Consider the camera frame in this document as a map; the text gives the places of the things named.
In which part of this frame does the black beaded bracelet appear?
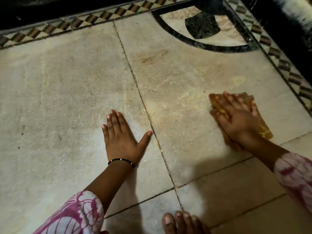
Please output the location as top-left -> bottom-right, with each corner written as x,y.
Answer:
108,158 -> 135,169

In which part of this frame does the pink white floral sleeve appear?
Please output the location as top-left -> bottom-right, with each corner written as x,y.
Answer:
273,153 -> 312,213
32,191 -> 105,234

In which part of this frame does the person's left hand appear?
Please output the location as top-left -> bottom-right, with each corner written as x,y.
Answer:
102,110 -> 153,166

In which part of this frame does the person's bare foot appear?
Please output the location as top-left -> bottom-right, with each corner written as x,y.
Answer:
162,211 -> 210,234

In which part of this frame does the person's left forearm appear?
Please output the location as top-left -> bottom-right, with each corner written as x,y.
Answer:
85,160 -> 135,213

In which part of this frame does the person's right hand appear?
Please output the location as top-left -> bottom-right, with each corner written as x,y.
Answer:
210,91 -> 262,149

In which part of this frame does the orange-brown cleaning cloth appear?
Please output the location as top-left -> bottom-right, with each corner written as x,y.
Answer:
209,92 -> 273,151

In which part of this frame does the person's right forearm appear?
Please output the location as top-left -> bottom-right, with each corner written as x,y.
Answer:
240,136 -> 290,171

